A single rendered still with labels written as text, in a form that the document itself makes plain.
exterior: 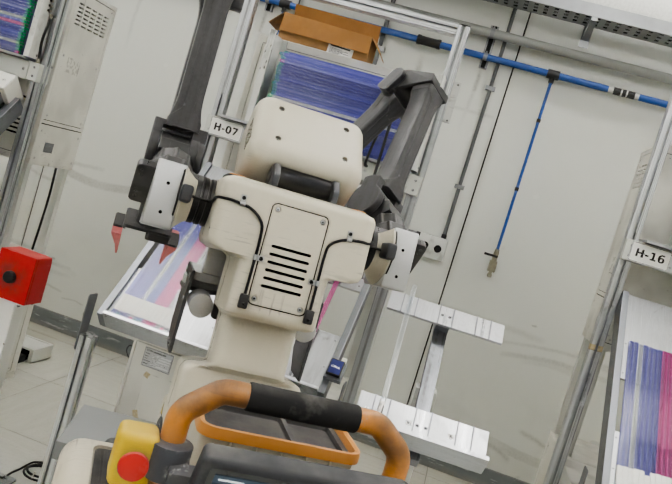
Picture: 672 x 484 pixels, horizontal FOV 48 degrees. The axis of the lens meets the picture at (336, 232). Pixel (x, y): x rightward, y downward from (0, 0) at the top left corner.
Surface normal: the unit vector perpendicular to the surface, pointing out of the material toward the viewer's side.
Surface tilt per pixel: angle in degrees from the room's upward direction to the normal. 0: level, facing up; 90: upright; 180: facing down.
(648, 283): 90
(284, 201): 82
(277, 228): 82
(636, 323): 45
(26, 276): 90
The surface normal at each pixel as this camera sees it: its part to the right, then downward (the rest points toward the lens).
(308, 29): -0.09, -0.15
